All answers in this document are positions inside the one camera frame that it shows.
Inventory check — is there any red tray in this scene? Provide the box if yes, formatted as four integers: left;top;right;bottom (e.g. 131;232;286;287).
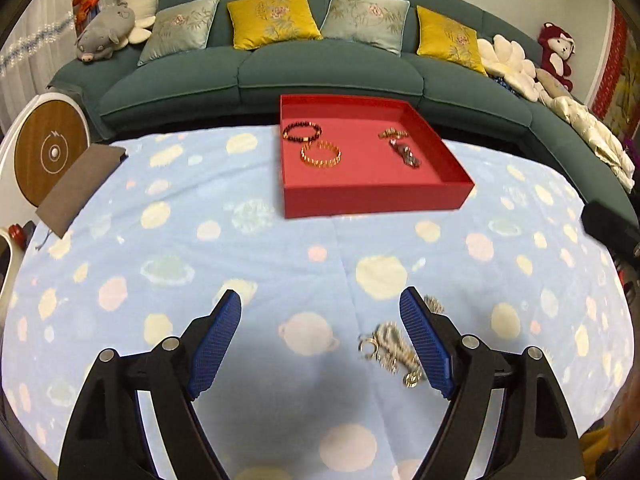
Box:
279;94;476;220

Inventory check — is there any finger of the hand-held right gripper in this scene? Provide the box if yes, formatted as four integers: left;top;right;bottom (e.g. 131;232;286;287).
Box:
580;201;640;261

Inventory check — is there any red wall banner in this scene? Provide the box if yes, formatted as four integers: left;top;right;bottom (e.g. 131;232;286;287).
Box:
590;7;631;121

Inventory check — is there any white appliance with wooden disc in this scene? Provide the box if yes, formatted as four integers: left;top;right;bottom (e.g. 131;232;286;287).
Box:
0;89;92;321

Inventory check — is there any dark bead bracelet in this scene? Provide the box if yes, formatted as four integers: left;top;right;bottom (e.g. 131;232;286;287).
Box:
282;121;322;144

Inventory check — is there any gold link bracelet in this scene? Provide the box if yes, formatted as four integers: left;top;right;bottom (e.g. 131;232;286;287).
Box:
300;141;343;168

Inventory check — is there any grey plush animal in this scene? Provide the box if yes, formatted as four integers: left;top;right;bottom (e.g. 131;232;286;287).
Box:
75;2;137;64

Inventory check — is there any yellow embroidered cushion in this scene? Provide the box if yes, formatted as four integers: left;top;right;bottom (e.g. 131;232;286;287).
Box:
416;5;488;77
226;0;323;52

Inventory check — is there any pearl bracelet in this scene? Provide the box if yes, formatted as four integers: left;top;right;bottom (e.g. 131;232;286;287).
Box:
374;322;423;368

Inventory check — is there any blue planet print blanket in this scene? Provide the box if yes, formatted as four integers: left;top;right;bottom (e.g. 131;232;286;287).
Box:
0;125;626;480

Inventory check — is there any cream quilted blanket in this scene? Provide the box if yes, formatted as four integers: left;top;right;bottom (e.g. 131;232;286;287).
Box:
542;94;638;192

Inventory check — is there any white flower cushion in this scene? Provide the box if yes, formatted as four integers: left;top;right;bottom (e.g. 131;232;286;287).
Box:
475;34;543;103

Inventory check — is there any teal sofa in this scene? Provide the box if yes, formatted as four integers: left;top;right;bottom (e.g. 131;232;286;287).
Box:
47;0;640;221

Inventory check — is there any brown plush pillow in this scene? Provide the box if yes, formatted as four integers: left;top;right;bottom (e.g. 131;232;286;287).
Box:
536;69;571;98

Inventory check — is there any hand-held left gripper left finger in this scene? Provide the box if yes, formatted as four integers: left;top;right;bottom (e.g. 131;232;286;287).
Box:
57;289;243;480

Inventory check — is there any red goldfish ornament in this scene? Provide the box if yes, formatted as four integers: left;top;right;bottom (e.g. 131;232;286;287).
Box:
71;0;98;23

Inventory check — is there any red monkey plush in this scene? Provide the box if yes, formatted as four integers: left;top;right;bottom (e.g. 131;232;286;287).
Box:
536;21;577;93

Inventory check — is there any light blue embroidered cushion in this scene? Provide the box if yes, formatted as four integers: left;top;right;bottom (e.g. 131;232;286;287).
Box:
136;0;222;67
319;0;411;57

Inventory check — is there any white sheer curtain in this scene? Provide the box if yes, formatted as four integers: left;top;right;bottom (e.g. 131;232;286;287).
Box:
0;0;108;91

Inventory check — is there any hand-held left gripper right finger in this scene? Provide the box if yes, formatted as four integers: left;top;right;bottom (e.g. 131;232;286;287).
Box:
398;286;586;480

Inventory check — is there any brown pouch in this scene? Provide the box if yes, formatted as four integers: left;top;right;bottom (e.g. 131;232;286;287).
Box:
37;142;128;239

